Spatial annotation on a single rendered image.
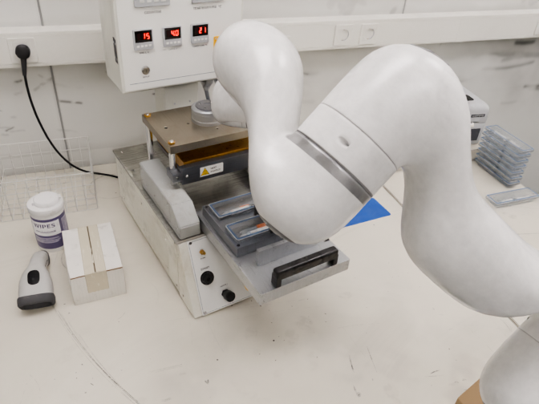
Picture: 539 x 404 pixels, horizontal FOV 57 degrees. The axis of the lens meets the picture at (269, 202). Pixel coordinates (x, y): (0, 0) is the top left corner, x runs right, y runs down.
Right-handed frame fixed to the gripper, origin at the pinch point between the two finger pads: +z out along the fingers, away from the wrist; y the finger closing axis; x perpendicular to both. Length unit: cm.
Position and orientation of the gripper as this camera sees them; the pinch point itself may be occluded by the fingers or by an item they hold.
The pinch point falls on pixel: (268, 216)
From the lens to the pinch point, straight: 106.4
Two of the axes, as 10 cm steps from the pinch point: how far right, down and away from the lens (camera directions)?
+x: -8.5, 2.6, -4.6
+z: -0.7, 8.1, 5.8
